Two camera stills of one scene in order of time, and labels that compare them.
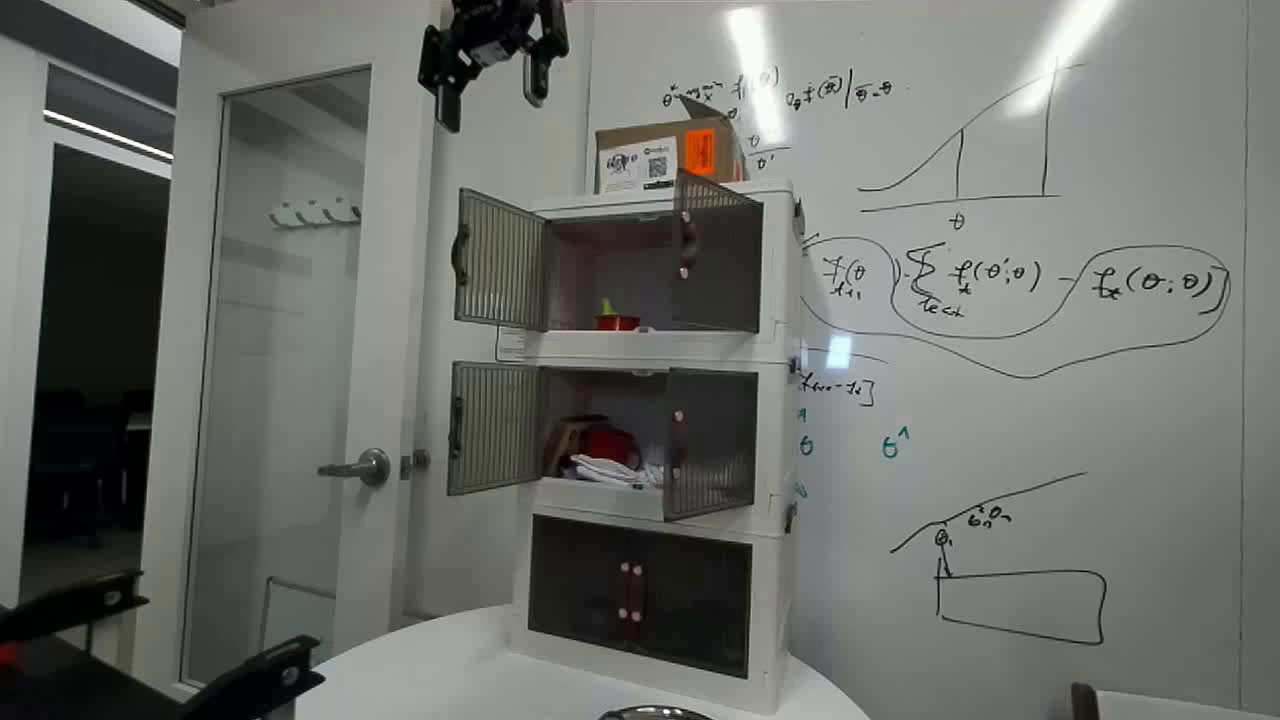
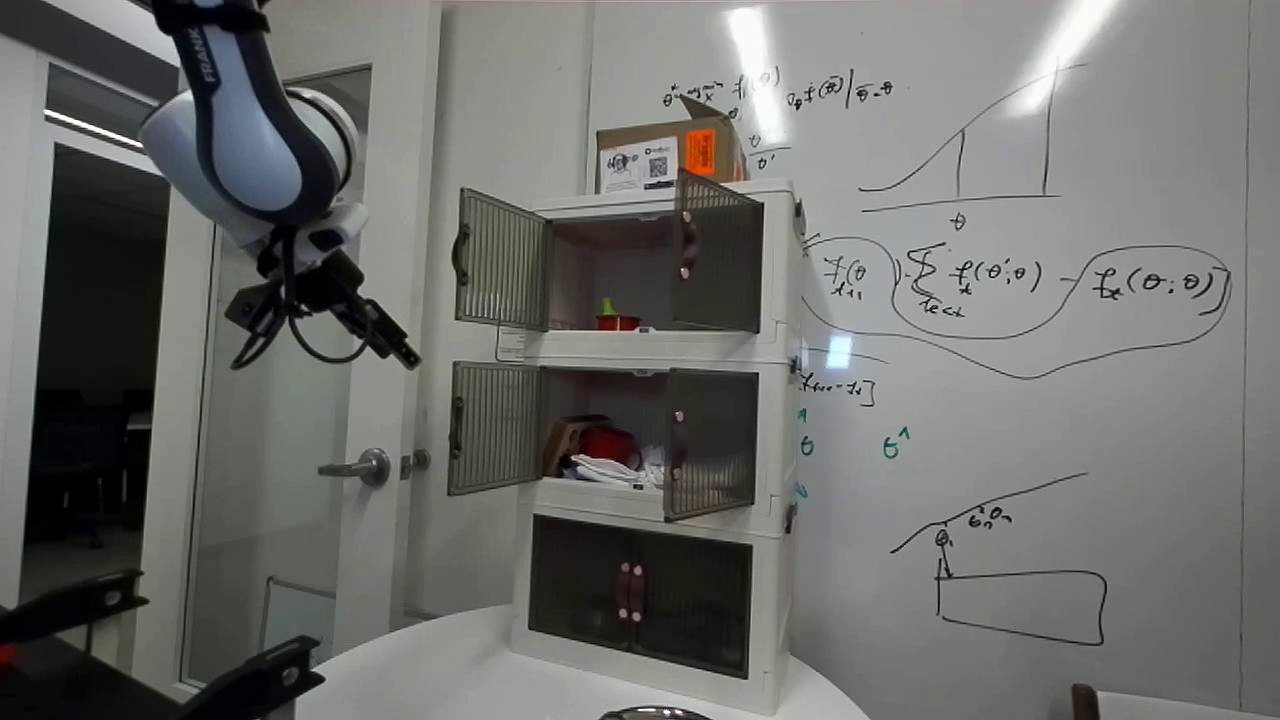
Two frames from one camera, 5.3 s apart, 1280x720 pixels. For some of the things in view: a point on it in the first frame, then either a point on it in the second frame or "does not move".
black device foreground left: x=59 y=681 does not move
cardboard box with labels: x=655 y=156 does not move
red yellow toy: x=619 y=322 does not move
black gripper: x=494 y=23 to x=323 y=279
